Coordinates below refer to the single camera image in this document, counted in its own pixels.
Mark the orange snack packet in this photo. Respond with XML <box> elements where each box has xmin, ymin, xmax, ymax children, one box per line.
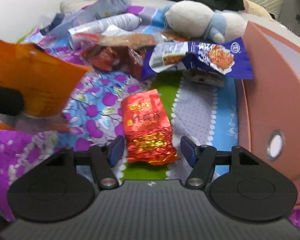
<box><xmin>0</xmin><ymin>40</ymin><xmax>92</xmax><ymax>118</ymax></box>

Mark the red foil tea packet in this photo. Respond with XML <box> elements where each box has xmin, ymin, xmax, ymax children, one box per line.
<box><xmin>121</xmin><ymin>89</ymin><xmax>179</xmax><ymax>165</ymax></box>

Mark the blue spicy cabbage snack bag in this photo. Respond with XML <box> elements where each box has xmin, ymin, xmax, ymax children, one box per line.
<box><xmin>140</xmin><ymin>38</ymin><xmax>254</xmax><ymax>80</ymax></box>

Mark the clear brown tofu snack packet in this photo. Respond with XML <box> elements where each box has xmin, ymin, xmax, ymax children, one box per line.
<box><xmin>74</xmin><ymin>33</ymin><xmax>165</xmax><ymax>49</ymax></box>

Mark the floral purple bedsheet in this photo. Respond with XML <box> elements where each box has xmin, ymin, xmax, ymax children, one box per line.
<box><xmin>0</xmin><ymin>4</ymin><xmax>300</xmax><ymax>233</ymax></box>

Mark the pink cardboard box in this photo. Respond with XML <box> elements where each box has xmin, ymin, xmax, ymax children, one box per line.
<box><xmin>236</xmin><ymin>22</ymin><xmax>300</xmax><ymax>208</ymax></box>

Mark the red crumpled snack wrapper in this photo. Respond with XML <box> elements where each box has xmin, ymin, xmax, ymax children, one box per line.
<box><xmin>81</xmin><ymin>45</ymin><xmax>145</xmax><ymax>79</ymax></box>

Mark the white spray can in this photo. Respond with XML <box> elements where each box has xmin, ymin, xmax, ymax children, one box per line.
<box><xmin>68</xmin><ymin>13</ymin><xmax>142</xmax><ymax>49</ymax></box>

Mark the white blue plush toy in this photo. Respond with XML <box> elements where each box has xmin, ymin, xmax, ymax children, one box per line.
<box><xmin>164</xmin><ymin>1</ymin><xmax>247</xmax><ymax>44</ymax></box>

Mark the clear blue plastic pouch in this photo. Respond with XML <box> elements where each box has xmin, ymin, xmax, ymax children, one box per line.
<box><xmin>39</xmin><ymin>0</ymin><xmax>132</xmax><ymax>37</ymax></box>

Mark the beige pink pillow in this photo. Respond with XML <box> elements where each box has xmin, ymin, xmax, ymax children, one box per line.
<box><xmin>242</xmin><ymin>0</ymin><xmax>272</xmax><ymax>20</ymax></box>

